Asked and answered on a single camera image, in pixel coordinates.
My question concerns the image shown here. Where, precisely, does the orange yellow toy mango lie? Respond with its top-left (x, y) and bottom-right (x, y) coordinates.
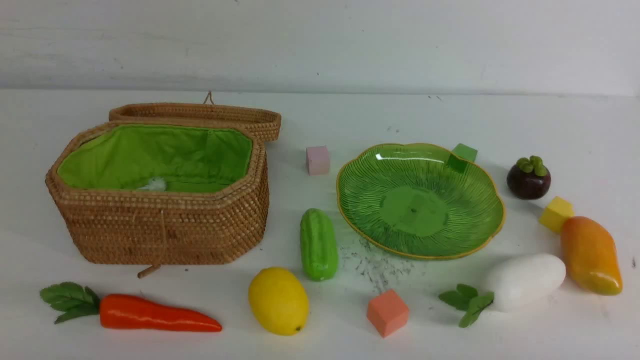
top-left (560, 216), bottom-right (623, 296)

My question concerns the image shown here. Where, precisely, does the yellow foam cube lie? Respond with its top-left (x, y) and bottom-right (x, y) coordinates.
top-left (538, 196), bottom-right (575, 235)

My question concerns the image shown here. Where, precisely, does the green glass leaf plate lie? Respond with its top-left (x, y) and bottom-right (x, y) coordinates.
top-left (336, 143), bottom-right (506, 260)

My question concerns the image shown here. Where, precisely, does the orange foam cube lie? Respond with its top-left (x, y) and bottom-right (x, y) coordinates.
top-left (366, 289), bottom-right (410, 338)

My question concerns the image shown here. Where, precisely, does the orange toy carrot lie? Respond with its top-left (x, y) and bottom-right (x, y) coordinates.
top-left (39, 281), bottom-right (223, 333)

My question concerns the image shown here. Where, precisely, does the woven wicker basket green lining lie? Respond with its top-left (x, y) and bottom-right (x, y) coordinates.
top-left (45, 119), bottom-right (270, 279)

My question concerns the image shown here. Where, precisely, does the pink foam cube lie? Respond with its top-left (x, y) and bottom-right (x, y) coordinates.
top-left (306, 145), bottom-right (330, 176)

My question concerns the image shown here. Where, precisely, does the yellow toy lemon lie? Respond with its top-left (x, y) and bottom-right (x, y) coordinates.
top-left (247, 266), bottom-right (310, 337)

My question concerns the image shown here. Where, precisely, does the green foam cube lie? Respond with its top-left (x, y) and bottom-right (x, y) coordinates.
top-left (445, 143), bottom-right (478, 173)

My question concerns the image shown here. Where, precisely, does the dark purple toy mangosteen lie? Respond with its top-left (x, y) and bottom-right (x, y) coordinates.
top-left (506, 155), bottom-right (552, 200)

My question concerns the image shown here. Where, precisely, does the white toy radish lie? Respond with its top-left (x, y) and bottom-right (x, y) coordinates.
top-left (438, 253), bottom-right (567, 328)

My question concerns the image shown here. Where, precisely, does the woven wicker basket lid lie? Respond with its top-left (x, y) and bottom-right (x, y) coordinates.
top-left (109, 101), bottom-right (282, 142)

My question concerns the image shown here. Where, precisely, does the green toy cucumber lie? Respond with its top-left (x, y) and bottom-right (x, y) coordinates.
top-left (299, 208), bottom-right (339, 281)

